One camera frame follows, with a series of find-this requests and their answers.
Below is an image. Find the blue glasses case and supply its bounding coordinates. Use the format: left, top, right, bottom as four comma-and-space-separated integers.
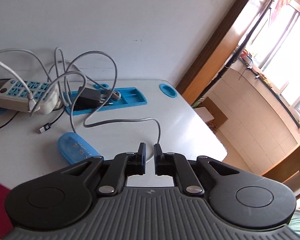
57, 132, 103, 164

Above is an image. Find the blue desk organizer tray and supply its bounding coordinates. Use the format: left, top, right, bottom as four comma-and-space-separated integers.
62, 82, 148, 117

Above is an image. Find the blue round desk grommet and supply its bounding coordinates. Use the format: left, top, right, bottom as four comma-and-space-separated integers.
159, 83, 177, 98

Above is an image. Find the black power adapter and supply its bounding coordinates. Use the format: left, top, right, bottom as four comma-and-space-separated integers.
74, 87, 101, 111

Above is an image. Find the white blue power strip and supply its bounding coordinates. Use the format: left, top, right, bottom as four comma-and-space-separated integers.
0, 79, 59, 115

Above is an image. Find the grey usb cable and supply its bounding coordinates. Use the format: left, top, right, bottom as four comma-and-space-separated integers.
53, 47, 161, 145

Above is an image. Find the white power cord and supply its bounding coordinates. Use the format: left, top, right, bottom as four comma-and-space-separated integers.
0, 51, 41, 116

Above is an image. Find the wooden door frame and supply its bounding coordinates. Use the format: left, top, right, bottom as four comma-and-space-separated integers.
176, 0, 271, 105

